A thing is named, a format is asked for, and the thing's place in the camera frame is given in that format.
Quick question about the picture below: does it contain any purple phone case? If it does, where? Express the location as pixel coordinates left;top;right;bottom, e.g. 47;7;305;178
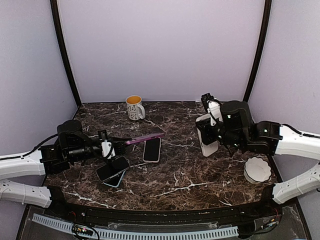
125;132;165;145

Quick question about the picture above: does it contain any white phone case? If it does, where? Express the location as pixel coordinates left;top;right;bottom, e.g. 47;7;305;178
195;113;219;157

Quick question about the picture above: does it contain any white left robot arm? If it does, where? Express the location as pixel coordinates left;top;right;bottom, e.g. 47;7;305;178
0;119;130;218

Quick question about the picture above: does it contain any black phone on top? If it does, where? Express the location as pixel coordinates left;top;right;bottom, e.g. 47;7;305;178
96;156;130;183

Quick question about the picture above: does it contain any light blue phone case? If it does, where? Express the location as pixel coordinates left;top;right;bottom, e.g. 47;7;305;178
103;171;126;188

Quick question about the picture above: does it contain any white spotted mug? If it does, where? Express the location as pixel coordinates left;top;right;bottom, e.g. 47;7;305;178
125;95;146;121

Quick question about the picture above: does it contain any white scalloped dish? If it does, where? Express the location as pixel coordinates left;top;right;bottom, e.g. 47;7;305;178
243;157;272;184

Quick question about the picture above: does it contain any black front rail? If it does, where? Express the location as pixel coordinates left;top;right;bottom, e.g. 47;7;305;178
47;186;283;225

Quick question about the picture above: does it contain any right black frame post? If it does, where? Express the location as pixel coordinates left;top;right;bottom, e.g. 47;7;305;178
243;0;273;103

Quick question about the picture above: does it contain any black frame post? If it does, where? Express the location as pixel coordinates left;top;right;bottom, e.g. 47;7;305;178
50;0;82;108
243;0;273;103

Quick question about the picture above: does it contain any grey slotted cable duct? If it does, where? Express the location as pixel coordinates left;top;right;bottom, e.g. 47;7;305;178
32;213;239;240

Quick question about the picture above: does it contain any left black frame post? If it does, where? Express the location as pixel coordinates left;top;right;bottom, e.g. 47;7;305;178
50;0;82;108

